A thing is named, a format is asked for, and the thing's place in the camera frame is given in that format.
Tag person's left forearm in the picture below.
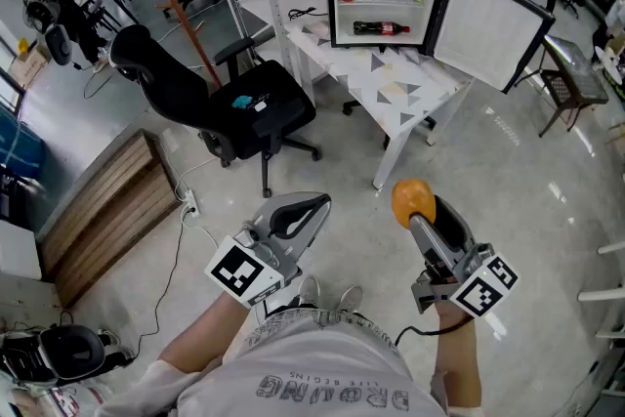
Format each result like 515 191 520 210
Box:
156 291 265 375

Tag black padded chair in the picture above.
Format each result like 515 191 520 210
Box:
0 323 136 388

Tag cola bottle red label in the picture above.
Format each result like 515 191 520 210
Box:
352 20 412 37

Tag person's right forearm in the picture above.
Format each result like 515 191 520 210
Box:
432 305 482 409

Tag small white fridge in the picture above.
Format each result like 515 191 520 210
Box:
319 0 558 95

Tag orange fruit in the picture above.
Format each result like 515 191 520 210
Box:
391 179 437 230

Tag white power strip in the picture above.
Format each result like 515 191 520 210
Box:
181 188 201 219

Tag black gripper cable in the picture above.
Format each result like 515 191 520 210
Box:
394 320 473 348

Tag wooden slat pallet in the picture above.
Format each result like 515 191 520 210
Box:
37 128 183 310

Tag coiled black cable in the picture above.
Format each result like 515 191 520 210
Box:
287 6 329 21

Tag cardboard box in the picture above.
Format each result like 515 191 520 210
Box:
7 44 52 88

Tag blue container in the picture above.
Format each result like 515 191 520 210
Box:
0 104 48 182

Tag white table triangle pattern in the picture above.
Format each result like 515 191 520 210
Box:
285 18 476 191

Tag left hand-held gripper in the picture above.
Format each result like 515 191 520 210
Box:
203 191 333 309

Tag white box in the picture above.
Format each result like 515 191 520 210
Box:
0 219 43 282

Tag dark glass-top side table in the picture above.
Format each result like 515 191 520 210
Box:
536 35 610 139

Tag grey sneaker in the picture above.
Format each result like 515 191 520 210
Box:
339 285 365 313
297 276 321 309

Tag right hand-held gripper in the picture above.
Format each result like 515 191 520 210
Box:
407 194 520 320

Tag black mesh office chair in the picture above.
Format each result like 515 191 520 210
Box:
109 23 323 199

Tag person's white printed t-shirt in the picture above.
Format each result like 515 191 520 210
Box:
95 307 482 417

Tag black grey chair back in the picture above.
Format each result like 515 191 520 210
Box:
44 22 75 67

